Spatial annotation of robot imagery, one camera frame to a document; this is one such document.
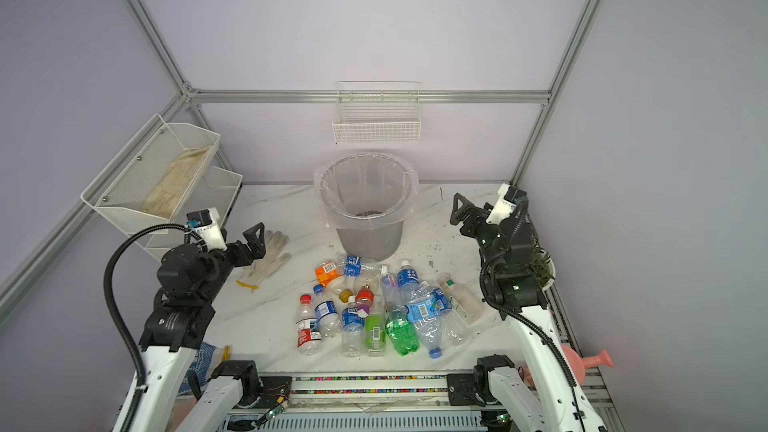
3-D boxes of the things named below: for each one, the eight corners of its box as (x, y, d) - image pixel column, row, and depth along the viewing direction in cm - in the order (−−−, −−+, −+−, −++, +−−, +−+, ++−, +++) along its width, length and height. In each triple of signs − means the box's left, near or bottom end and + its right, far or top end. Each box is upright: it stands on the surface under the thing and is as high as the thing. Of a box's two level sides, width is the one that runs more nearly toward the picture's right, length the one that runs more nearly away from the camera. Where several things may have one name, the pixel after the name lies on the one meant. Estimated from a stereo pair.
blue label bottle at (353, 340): (340, 357, 80) (337, 352, 76) (346, 303, 90) (344, 295, 86) (364, 357, 80) (363, 352, 76) (367, 303, 90) (366, 295, 86)
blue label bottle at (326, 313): (323, 341, 82) (320, 337, 79) (311, 292, 91) (309, 287, 88) (343, 332, 83) (341, 328, 80) (330, 286, 92) (328, 280, 89)
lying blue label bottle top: (336, 277, 93) (334, 270, 90) (338, 261, 97) (336, 254, 93) (380, 277, 93) (380, 270, 90) (381, 262, 97) (380, 254, 93)
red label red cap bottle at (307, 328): (301, 359, 80) (296, 353, 76) (300, 300, 91) (295, 293, 87) (322, 354, 81) (318, 348, 77) (318, 297, 91) (314, 289, 87)
